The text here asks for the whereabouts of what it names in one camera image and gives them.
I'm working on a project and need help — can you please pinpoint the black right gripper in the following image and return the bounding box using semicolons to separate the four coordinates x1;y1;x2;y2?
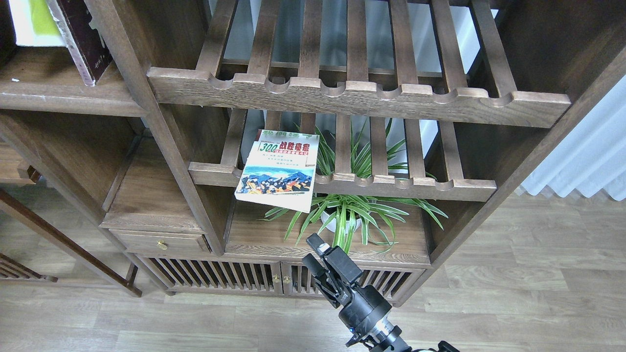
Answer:
302;233;393;338

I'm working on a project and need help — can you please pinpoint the maroon hardcover book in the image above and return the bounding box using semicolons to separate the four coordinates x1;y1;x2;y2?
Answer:
46;0;112;87

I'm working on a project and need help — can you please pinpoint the yellow green cover book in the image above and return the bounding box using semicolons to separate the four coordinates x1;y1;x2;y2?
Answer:
8;0;66;47

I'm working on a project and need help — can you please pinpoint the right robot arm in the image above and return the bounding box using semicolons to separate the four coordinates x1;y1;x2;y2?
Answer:
302;233;412;352

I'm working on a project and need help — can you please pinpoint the right slatted cabinet door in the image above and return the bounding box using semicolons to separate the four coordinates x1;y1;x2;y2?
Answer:
280;262;424;305

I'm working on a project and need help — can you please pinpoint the slatted cabinet door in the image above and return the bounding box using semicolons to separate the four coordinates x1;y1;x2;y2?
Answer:
280;262;424;305
139;255;284;296

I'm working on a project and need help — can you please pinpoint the white plant pot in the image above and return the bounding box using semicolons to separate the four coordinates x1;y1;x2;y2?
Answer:
320;207;362;234

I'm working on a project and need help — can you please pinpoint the green spider plant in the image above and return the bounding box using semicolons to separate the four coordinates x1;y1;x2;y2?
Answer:
259;122;448;253

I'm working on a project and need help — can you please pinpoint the colorful illustrated paperback book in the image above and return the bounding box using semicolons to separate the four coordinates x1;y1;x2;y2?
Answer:
234;130;320;213

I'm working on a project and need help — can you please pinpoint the left slatted cabinet door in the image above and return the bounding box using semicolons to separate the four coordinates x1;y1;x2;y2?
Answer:
139;255;284;296

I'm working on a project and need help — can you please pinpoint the dark wooden bookshelf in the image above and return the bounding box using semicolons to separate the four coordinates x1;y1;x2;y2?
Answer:
1;0;625;306

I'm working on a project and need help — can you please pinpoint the wooden drawer with brass knob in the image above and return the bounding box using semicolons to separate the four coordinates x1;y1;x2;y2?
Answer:
110;229;210;254

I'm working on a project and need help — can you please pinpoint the white pleated curtain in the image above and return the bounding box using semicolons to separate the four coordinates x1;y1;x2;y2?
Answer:
520;77;626;201

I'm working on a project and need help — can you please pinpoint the dark wooden side furniture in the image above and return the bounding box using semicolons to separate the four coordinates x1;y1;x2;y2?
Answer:
1;142;142;298

